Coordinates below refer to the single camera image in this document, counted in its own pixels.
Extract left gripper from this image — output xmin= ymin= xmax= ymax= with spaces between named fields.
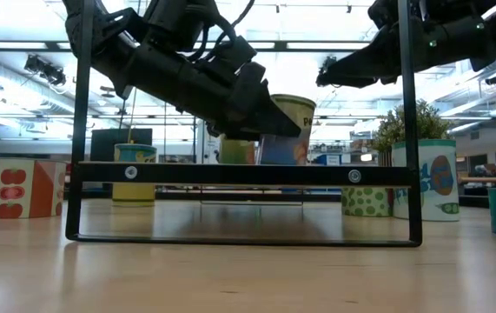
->
xmin=177 ymin=58 xmax=303 ymax=141

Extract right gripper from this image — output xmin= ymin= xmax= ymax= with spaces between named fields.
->
xmin=316 ymin=0 xmax=487 ymax=88

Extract pale green label can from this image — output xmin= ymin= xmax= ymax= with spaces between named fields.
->
xmin=258 ymin=93 xmax=318 ymax=166

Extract green yellow label can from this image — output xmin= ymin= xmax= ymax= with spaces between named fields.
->
xmin=218 ymin=137 xmax=257 ymax=165

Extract green dotted can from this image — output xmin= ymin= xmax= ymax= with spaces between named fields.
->
xmin=341 ymin=186 xmax=394 ymax=217

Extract white can blue print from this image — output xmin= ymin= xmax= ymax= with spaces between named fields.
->
xmin=391 ymin=138 xmax=460 ymax=223

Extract teal yellow corn can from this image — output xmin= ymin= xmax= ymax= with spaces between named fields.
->
xmin=112 ymin=143 xmax=158 ymax=208

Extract tomato print can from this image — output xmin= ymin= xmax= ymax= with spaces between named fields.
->
xmin=0 ymin=156 xmax=67 ymax=220

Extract wooden tray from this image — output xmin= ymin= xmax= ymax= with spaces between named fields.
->
xmin=64 ymin=0 xmax=423 ymax=248

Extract white cabinet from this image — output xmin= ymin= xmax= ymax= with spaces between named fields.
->
xmin=195 ymin=125 xmax=222 ymax=165

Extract potted plant ribbed pot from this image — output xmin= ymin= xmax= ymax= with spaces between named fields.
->
xmin=371 ymin=98 xmax=453 ymax=169

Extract black box monitor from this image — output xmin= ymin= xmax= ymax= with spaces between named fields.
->
xmin=89 ymin=128 xmax=153 ymax=163

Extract black aluminium table frame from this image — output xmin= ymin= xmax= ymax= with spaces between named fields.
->
xmin=0 ymin=184 xmax=496 ymax=209

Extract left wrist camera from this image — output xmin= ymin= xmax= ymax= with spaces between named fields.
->
xmin=207 ymin=36 xmax=258 ymax=70

